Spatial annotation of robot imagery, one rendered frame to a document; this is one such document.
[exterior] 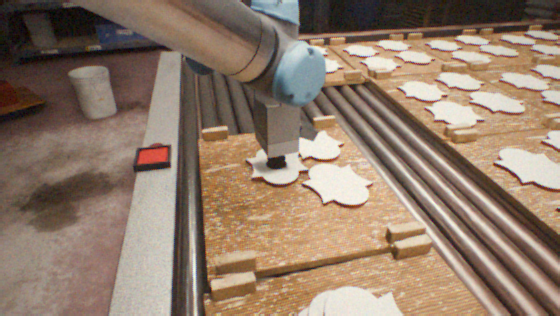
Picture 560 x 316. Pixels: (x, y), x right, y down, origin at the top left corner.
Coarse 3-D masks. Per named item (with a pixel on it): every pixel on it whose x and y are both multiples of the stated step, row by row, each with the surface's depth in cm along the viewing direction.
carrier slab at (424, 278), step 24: (336, 264) 52; (360, 264) 52; (384, 264) 52; (408, 264) 52; (432, 264) 52; (264, 288) 48; (288, 288) 48; (312, 288) 49; (336, 288) 49; (360, 288) 49; (384, 288) 49; (408, 288) 49; (432, 288) 49; (456, 288) 49; (216, 312) 45; (240, 312) 45; (264, 312) 45; (288, 312) 45; (408, 312) 46; (432, 312) 46; (456, 312) 46; (480, 312) 46
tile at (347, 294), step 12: (348, 288) 45; (336, 300) 44; (348, 300) 44; (360, 300) 44; (372, 300) 44; (384, 300) 44; (324, 312) 42; (336, 312) 42; (348, 312) 42; (360, 312) 42; (372, 312) 42; (384, 312) 42; (396, 312) 42
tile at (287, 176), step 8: (264, 152) 76; (248, 160) 73; (256, 160) 73; (264, 160) 73; (288, 160) 73; (296, 160) 73; (256, 168) 71; (264, 168) 71; (288, 168) 71; (296, 168) 71; (304, 168) 71; (256, 176) 68; (264, 176) 68; (272, 176) 68; (280, 176) 68; (288, 176) 68; (296, 176) 68; (272, 184) 67; (280, 184) 67; (288, 184) 67
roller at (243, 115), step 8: (232, 80) 120; (232, 88) 115; (240, 88) 115; (232, 96) 111; (240, 96) 108; (240, 104) 103; (240, 112) 99; (248, 112) 100; (240, 120) 96; (248, 120) 95; (240, 128) 94; (248, 128) 91; (288, 272) 53; (296, 272) 53
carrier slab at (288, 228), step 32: (320, 128) 87; (224, 160) 75; (352, 160) 75; (224, 192) 66; (256, 192) 66; (288, 192) 66; (384, 192) 66; (224, 224) 59; (256, 224) 59; (288, 224) 59; (320, 224) 59; (352, 224) 59; (384, 224) 59; (256, 256) 53; (288, 256) 53; (320, 256) 53; (352, 256) 54
